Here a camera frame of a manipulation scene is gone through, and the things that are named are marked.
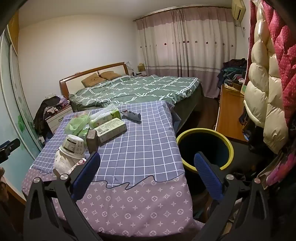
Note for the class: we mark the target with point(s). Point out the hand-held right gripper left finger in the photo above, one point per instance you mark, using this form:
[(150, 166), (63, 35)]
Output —
[(88, 172)]

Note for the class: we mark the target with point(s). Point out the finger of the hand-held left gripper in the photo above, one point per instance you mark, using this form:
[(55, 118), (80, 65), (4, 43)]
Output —
[(10, 146)]

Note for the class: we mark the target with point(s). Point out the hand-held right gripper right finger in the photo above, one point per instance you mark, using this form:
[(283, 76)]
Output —
[(207, 175)]

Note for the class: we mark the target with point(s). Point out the white paper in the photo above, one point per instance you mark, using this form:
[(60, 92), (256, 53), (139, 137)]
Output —
[(62, 163)]

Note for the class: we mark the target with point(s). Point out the small dark brown box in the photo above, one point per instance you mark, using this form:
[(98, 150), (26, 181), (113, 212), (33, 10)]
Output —
[(92, 142)]

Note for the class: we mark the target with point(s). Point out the dark bin with yellow rim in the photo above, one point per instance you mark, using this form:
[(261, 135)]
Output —
[(205, 143)]

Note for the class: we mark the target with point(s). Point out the white paper cup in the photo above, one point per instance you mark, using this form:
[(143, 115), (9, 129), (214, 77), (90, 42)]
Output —
[(72, 144)]

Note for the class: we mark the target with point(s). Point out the white green carton box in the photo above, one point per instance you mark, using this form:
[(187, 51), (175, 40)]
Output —
[(111, 130)]

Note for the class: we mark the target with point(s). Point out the green plastic bag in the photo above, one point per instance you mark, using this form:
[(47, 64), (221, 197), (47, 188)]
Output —
[(76, 124)]

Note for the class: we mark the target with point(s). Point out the green white tissue pack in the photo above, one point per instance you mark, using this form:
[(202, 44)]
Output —
[(104, 118)]

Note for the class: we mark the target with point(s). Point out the sliding door wardrobe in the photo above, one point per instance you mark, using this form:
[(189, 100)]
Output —
[(13, 104)]

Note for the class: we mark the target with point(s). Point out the dark jacket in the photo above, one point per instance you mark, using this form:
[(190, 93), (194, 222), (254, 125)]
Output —
[(42, 113)]

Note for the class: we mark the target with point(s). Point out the white nightstand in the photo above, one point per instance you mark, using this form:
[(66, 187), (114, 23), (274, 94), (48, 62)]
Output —
[(57, 119)]

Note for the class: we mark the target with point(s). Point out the blue checked tablecloth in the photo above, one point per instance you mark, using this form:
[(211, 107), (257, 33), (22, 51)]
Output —
[(138, 150)]

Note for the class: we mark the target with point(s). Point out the wooden desk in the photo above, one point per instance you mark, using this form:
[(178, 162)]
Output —
[(227, 115)]

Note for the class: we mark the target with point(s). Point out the pink clothes pile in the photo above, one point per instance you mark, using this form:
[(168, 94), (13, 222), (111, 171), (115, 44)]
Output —
[(59, 105)]

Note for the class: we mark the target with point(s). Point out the pink floral cloth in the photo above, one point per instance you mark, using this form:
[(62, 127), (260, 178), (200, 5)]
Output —
[(283, 166)]

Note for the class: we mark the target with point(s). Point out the large brown pillow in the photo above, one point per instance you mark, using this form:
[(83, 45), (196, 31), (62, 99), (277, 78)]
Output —
[(92, 81)]

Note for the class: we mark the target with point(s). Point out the wooden bed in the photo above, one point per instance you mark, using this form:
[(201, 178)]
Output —
[(74, 80)]

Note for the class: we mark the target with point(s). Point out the green patterned box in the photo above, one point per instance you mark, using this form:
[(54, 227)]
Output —
[(243, 89)]

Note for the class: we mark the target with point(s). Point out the small brown pillow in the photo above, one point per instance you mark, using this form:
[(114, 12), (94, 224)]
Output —
[(111, 75)]

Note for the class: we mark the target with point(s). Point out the green checked quilt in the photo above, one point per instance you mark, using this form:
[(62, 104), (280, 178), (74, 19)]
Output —
[(143, 89)]

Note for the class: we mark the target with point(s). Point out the dark clothes pile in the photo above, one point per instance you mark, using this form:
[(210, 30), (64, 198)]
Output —
[(231, 70)]

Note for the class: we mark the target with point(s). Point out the cream puffer jacket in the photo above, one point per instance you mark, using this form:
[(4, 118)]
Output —
[(261, 81)]

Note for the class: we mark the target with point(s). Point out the small cardboard box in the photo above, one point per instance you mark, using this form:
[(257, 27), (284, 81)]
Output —
[(141, 67)]

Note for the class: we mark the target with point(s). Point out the pink white curtain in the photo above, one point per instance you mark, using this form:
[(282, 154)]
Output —
[(185, 46)]

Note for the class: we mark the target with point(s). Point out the red quilted jacket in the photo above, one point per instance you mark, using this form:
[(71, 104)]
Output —
[(283, 46)]

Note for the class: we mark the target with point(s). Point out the wall switch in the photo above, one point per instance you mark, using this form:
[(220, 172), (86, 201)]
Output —
[(50, 95)]

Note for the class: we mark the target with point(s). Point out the wall air conditioner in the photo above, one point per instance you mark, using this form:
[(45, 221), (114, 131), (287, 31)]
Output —
[(238, 10)]

